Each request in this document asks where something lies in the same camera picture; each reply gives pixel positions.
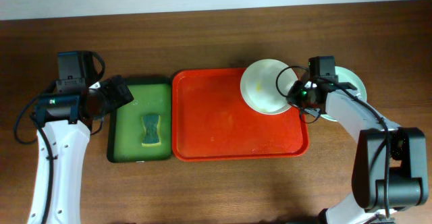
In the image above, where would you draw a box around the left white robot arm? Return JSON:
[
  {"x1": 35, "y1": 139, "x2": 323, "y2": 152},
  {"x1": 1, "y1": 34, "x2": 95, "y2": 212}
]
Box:
[{"x1": 28, "y1": 75, "x2": 134, "y2": 223}]

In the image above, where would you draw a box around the mint green plate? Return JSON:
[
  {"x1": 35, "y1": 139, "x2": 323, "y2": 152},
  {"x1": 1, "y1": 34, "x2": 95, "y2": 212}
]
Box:
[{"x1": 335, "y1": 66, "x2": 367, "y2": 101}]

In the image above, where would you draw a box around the yellow green sponge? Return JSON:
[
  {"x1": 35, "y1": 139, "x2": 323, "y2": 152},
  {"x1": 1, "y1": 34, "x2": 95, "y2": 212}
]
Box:
[{"x1": 142, "y1": 113, "x2": 161, "y2": 147}]

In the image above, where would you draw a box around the cream white plate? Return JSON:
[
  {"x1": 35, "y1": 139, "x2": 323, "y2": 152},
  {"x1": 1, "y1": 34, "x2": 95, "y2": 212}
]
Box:
[{"x1": 240, "y1": 59, "x2": 298, "y2": 115}]

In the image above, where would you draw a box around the dark green tray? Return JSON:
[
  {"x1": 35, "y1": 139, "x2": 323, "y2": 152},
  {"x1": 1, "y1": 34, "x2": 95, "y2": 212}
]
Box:
[{"x1": 107, "y1": 76, "x2": 171, "y2": 163}]

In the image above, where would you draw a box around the red plastic tray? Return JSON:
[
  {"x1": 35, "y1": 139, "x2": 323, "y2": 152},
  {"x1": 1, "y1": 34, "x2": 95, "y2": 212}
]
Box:
[{"x1": 171, "y1": 68, "x2": 310, "y2": 162}]

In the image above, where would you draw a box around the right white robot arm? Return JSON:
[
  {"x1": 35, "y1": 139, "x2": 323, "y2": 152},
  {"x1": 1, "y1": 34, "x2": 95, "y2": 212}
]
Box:
[{"x1": 286, "y1": 79, "x2": 429, "y2": 223}]

